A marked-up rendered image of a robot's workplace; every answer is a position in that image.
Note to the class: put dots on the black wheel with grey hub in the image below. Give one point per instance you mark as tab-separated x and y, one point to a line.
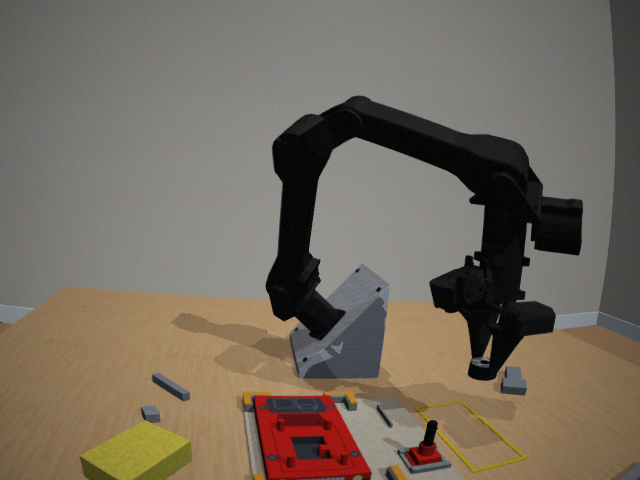
479	369

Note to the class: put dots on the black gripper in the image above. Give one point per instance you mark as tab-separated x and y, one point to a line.
516	320

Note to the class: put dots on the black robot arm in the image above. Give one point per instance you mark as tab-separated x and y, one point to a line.
495	169

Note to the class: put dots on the yellow rectangular outline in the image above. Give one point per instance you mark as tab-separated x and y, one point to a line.
523	457

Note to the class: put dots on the yellow rectangular block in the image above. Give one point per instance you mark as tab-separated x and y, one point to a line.
142	452

